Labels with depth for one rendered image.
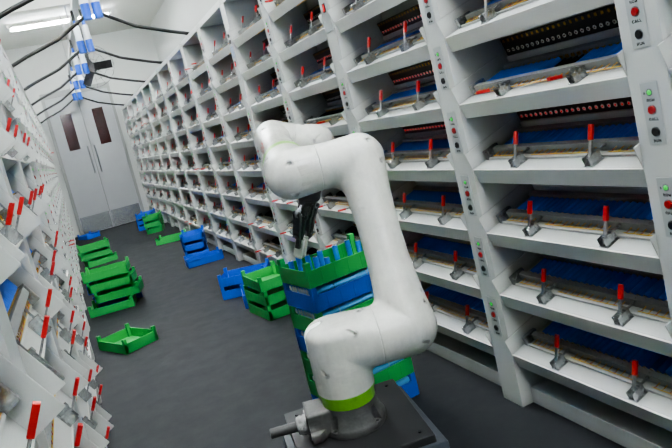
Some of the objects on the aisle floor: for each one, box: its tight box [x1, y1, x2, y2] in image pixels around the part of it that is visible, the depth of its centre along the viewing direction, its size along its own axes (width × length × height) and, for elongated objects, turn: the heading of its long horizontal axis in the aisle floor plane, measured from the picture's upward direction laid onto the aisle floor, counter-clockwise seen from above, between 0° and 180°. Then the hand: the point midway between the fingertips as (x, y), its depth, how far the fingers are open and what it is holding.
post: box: [406, 0, 547, 407], centre depth 195 cm, size 20×9×174 cm, turn 173°
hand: (300, 246), depth 211 cm, fingers closed, pressing on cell
